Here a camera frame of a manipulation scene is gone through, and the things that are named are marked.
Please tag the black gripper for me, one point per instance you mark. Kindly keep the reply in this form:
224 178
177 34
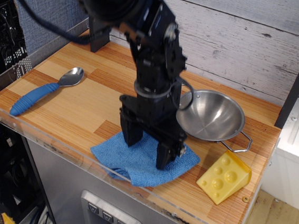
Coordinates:
158 118

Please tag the blue microfiber cloth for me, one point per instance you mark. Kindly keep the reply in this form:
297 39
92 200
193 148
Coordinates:
138 162

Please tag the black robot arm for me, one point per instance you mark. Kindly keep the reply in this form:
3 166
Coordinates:
152 33

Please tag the silver button control panel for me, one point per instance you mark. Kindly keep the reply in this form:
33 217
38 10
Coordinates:
98 211

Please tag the yellow toy cheese wedge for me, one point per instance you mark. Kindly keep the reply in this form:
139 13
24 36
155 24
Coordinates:
225 177

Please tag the stainless steel cabinet front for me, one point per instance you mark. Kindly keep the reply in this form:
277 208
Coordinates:
75 196

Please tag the white ridged side unit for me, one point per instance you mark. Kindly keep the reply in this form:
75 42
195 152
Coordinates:
281 178

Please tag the black perforated crate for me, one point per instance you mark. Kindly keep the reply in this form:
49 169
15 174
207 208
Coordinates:
12 41

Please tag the steel bowl with handles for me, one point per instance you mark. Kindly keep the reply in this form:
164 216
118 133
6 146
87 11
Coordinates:
212 116

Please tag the blue handled metal spoon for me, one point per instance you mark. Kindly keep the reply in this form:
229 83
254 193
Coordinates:
70 78

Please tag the dark grey left post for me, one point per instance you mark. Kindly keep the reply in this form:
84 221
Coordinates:
102 34

